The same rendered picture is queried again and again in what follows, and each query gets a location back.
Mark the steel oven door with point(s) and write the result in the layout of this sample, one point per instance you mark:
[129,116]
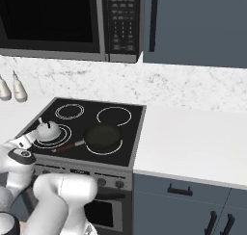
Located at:
[109,213]

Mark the blue-grey drawer front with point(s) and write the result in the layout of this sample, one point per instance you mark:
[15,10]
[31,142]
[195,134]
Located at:
[160,184]

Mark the blue-grey base cupboard door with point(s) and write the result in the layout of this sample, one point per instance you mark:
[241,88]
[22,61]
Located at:
[170,216]
[238,213]

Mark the grey stove knob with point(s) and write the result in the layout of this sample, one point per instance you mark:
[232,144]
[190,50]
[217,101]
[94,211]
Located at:
[102,181]
[119,184]
[46,172]

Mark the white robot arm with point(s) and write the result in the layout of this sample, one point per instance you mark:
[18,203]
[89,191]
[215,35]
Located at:
[61,194]

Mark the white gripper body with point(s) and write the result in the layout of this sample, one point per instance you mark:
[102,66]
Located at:
[48,133]

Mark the black microwave door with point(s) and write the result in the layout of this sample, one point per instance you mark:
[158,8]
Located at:
[48,17]

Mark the blue-grey wall cupboard door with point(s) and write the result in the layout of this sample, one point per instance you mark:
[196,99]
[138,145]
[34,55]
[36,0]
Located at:
[199,27]

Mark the black and steel microwave oven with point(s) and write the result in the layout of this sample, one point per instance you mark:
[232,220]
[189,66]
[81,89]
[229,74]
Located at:
[123,23]

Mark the steel stove with black hob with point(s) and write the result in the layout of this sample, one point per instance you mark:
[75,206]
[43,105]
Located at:
[96,117]

